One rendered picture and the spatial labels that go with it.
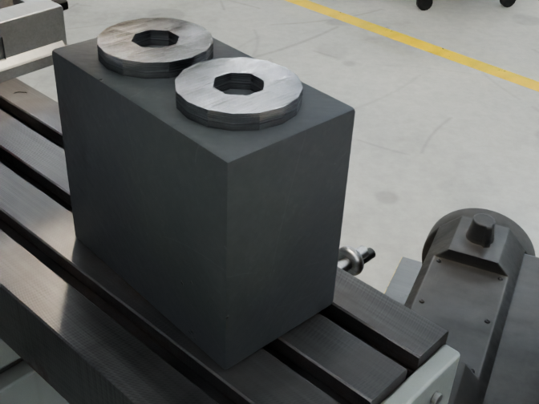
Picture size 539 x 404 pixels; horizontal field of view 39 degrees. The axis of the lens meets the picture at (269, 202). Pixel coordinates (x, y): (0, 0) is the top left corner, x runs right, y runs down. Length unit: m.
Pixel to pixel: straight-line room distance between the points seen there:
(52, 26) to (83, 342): 0.55
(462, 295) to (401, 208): 1.25
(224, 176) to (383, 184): 2.09
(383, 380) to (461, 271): 0.69
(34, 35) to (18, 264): 0.42
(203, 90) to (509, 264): 0.86
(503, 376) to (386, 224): 1.28
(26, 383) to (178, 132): 0.49
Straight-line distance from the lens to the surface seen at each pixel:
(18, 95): 1.00
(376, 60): 3.44
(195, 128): 0.51
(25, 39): 1.05
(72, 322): 0.64
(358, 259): 1.36
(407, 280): 1.54
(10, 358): 0.87
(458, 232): 1.33
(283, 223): 0.54
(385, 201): 2.47
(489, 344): 1.16
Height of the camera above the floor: 1.37
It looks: 34 degrees down
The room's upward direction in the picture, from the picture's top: 3 degrees clockwise
